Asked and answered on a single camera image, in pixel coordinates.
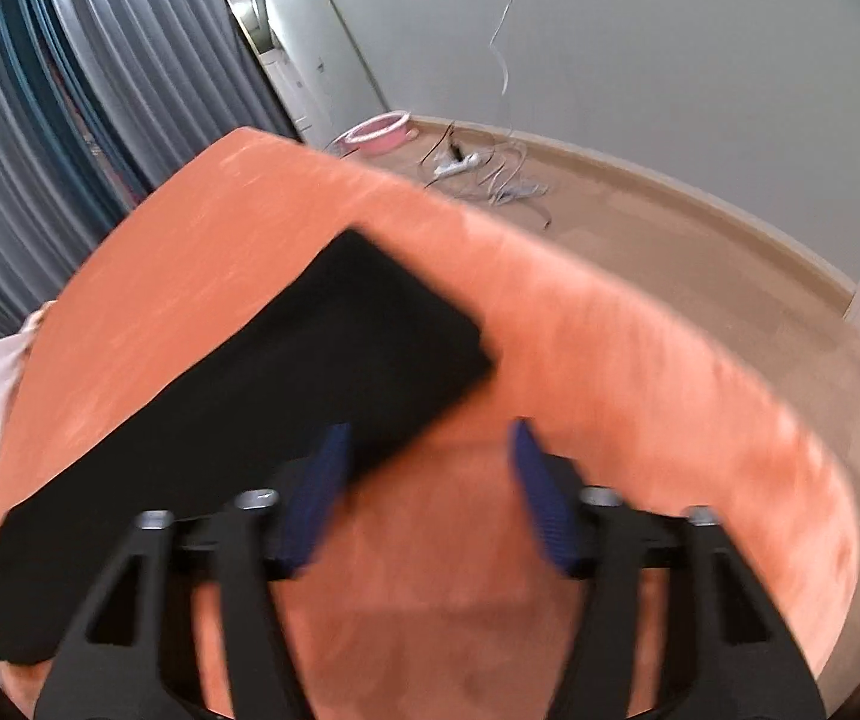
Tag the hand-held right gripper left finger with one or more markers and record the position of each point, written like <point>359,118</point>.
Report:
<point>321,495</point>

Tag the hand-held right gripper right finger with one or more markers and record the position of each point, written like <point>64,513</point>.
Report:
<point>542,495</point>

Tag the black pants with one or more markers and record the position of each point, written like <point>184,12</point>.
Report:
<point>287,360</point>

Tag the orange plush blanket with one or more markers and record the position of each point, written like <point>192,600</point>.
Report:
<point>625,390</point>

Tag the white power strip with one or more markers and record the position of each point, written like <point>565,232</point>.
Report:
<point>456,165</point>

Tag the pink plastic basin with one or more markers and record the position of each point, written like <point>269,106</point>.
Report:
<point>389,136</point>

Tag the tall standing mirror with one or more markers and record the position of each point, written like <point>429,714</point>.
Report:
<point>302,30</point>

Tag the teal curtain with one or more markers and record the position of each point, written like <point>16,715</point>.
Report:
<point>40,52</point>

